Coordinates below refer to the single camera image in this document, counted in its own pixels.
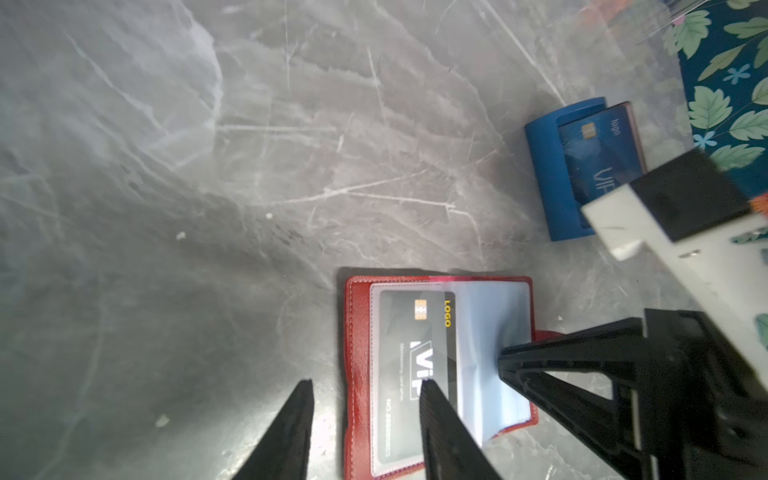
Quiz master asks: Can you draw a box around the black VIP credit card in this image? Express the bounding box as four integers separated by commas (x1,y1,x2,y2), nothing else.
372,289,458,475

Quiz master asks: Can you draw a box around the red leather card holder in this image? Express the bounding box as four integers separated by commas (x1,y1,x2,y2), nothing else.
343,275,557,479

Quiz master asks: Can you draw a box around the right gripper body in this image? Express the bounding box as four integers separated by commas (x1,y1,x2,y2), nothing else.
630,309,767,479

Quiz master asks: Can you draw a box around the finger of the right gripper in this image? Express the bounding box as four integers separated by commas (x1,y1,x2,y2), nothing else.
497,317,645,383
500,370,647,479

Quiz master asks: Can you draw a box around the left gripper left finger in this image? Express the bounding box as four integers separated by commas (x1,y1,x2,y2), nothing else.
233,379,314,480

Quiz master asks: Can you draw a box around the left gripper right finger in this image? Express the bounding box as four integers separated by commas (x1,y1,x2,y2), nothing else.
419,380,500,480

